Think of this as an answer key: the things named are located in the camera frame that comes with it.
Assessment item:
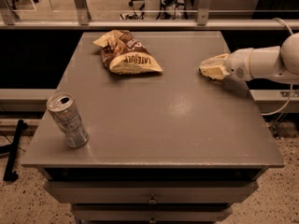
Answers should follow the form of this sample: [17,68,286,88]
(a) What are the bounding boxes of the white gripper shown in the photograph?
[199,48,252,81]

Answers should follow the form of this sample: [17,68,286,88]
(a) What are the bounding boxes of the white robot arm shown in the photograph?
[199,33,299,85]

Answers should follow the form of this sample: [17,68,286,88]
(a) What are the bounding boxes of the grey drawer cabinet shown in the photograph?
[21,31,286,224]

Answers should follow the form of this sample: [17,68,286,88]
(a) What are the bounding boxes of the brown chip bag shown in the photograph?
[93,30,163,75]

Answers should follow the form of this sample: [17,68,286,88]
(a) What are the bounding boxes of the dark office chair base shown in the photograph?
[120,0,145,21]

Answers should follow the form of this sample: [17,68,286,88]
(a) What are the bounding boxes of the silver drink can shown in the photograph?
[47,92,89,148]

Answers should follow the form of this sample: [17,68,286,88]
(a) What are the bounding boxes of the top drawer with knob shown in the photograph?
[44,181,258,204]

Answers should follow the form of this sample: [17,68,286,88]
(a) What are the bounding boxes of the drawer with knob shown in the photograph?
[44,181,258,204]
[72,204,232,224]

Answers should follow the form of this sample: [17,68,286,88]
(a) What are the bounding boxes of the black stand leg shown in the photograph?
[3,119,28,182]

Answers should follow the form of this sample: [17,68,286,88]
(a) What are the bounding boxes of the metal railing frame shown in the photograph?
[0,0,299,30]

